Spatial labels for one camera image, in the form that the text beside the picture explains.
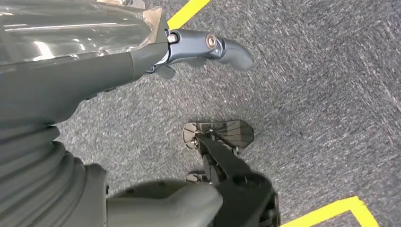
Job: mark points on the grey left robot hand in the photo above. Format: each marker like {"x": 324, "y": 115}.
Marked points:
{"x": 62, "y": 62}

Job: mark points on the yellow floor tape square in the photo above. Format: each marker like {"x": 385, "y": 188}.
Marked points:
{"x": 186, "y": 14}

